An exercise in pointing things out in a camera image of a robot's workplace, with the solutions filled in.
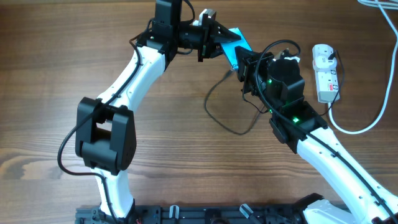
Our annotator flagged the white power strip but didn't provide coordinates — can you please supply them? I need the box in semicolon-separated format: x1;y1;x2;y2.
312;44;340;103

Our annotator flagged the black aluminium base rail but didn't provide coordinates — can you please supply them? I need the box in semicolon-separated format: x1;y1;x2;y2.
75;203;312;224

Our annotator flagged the black USB charging cable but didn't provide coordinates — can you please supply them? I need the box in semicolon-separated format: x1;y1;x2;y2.
203;49;346;136

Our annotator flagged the white cable top right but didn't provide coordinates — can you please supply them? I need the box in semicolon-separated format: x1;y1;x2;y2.
356;0;398;11

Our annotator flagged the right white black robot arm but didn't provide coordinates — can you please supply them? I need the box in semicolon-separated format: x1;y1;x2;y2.
234;47;397;223

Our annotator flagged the turquoise Samsung Galaxy smartphone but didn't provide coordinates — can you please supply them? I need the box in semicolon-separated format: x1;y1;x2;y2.
221;27;252;70

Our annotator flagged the white USB charger plug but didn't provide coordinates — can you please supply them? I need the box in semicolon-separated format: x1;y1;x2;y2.
313;55;337;72

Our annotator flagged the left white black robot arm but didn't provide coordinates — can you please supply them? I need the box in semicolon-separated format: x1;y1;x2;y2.
75;0;241;223

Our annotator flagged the white power strip cord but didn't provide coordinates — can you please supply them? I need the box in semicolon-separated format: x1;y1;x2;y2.
327;18;398;135

